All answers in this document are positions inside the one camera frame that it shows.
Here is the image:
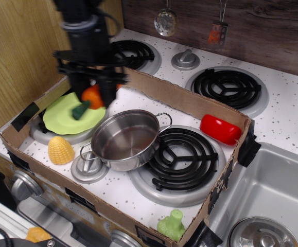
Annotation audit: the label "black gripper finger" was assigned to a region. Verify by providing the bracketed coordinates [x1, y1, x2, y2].
[97, 78, 118, 108]
[68, 74, 91, 99]

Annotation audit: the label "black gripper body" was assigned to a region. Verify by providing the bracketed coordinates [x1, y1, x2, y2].
[53, 17, 127, 85]

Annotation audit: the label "orange toy carrot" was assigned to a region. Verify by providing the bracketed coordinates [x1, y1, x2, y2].
[72, 83, 122, 120]

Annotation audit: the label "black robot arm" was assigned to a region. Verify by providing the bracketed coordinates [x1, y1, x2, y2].
[53, 1, 127, 107]

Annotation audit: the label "light green plastic plate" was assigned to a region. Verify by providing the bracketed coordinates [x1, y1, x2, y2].
[43, 93, 107, 135]

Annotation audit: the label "brown cardboard fence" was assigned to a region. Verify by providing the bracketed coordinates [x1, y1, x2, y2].
[1, 68, 257, 246]

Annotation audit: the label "back left black burner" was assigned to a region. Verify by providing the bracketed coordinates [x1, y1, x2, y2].
[111, 40, 162, 76]

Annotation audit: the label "black burner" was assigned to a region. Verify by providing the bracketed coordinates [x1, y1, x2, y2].
[111, 40, 162, 76]
[185, 66, 269, 118]
[129, 126, 226, 207]

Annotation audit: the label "stainless steel pot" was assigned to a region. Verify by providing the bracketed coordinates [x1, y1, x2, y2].
[89, 109, 172, 171]

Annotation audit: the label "yellow toy corn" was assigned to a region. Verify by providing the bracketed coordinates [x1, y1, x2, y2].
[48, 136, 75, 165]

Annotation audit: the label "silver back stove knob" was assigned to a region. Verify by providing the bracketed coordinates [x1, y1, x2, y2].
[171, 49, 200, 70]

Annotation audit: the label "silver stove knob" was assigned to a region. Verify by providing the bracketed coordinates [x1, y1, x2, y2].
[171, 49, 200, 70]
[71, 152, 109, 183]

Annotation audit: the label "silver front stove knob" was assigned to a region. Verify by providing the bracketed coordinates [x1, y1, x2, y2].
[71, 152, 109, 183]

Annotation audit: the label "hanging silver strainer ladle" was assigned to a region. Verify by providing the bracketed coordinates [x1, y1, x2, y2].
[154, 0, 179, 37]

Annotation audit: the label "front right black burner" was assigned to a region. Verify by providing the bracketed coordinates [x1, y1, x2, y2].
[129, 126, 226, 207]

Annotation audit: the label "silver oven knob left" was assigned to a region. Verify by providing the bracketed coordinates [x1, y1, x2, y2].
[11, 170, 44, 202]

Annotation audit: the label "silver oven knob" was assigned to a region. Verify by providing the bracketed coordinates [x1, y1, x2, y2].
[109, 230, 141, 247]
[11, 170, 44, 202]

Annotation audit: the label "red toy pepper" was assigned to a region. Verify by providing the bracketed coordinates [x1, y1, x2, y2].
[200, 114, 242, 146]

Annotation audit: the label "hanging silver spatula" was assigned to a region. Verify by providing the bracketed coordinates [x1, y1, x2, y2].
[207, 1, 229, 49]

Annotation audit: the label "back right black burner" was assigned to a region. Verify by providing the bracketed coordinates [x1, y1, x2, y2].
[185, 66, 269, 118]

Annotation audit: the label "silver oven knob right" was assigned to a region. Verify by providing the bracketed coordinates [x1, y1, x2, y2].
[109, 230, 141, 247]

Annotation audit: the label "green toy broccoli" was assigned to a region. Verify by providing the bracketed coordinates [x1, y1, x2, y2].
[156, 209, 185, 242]

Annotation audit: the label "orange toy bottom left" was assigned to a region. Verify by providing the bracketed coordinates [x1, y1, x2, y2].
[25, 227, 51, 243]

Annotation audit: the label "silver sink basin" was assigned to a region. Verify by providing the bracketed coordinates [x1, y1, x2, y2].
[208, 143, 298, 246]

